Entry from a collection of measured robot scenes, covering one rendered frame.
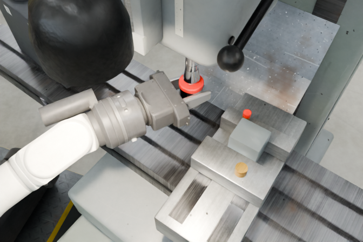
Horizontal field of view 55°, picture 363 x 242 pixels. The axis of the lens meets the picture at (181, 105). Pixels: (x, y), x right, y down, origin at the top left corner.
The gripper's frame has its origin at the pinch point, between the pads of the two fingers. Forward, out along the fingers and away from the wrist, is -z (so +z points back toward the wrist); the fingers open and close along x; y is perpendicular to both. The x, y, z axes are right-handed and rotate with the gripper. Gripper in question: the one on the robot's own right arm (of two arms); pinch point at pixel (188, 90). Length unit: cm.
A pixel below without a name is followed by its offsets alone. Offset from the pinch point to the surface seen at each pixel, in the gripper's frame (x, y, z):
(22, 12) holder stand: 36.1, -1.6, 22.5
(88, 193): 1.8, 25.1, 24.7
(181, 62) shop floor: 104, 113, -55
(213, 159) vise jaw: -12.4, 5.9, 1.5
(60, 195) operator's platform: 31, 74, 36
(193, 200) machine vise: -16.2, 10.0, 7.8
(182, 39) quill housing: -8.4, -22.1, 6.1
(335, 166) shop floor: 0, 113, -91
